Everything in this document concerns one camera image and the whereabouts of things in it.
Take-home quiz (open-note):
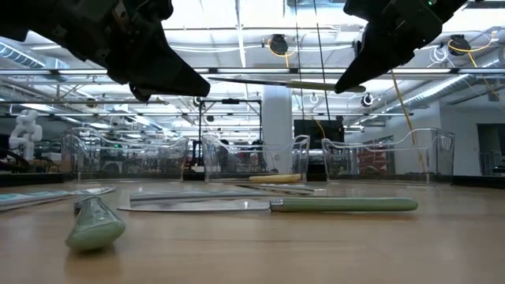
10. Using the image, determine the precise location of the clear plastic bin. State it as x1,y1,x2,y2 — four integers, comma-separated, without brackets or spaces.
321,127,456,185
60,125,190,183
200,133,311,183

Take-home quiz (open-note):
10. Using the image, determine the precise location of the person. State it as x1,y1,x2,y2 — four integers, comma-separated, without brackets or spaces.
219,138,232,170
250,140,264,170

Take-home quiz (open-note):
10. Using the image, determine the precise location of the green handled silverware piece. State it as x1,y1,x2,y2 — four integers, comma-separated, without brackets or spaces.
64,196,127,253
208,76,367,94

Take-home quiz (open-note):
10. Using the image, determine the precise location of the black frame stand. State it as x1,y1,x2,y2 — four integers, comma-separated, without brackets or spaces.
198,98,263,169

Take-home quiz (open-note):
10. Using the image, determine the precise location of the white structural column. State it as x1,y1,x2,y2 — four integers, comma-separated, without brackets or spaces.
262,84,295,174

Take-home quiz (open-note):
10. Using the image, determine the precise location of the silver ventilation duct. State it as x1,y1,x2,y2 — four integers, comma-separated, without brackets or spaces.
388,58,505,114
0,39,70,82

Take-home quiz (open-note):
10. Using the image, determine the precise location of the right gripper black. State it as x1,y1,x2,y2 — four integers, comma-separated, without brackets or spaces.
335,0,469,95

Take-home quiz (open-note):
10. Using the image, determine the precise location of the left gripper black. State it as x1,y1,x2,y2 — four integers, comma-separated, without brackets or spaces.
50,0,211,103

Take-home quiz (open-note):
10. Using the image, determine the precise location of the black monitor screen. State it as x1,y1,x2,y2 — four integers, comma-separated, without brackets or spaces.
294,119,345,150

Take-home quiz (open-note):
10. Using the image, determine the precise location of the blue patterned handle fork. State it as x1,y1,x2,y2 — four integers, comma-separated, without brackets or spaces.
0,186,116,210

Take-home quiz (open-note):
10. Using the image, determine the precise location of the blue patterned handle knife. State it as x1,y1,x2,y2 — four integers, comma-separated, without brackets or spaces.
236,182,316,196

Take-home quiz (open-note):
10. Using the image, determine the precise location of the yellow handled silverware piece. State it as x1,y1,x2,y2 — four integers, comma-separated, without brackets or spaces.
215,174,303,184

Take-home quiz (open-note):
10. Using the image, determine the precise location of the black hanging cable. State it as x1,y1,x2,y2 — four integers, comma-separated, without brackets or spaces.
313,0,331,121
294,0,305,121

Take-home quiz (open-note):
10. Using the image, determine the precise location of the white humanoid robot figure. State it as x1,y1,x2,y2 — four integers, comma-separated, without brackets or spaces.
8,109,43,162

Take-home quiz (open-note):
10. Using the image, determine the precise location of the black ceiling cable reel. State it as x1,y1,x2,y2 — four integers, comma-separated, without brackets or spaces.
267,33,290,56
447,34,473,56

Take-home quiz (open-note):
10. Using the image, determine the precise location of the green handled knife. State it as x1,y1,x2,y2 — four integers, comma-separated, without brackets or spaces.
117,196,420,214

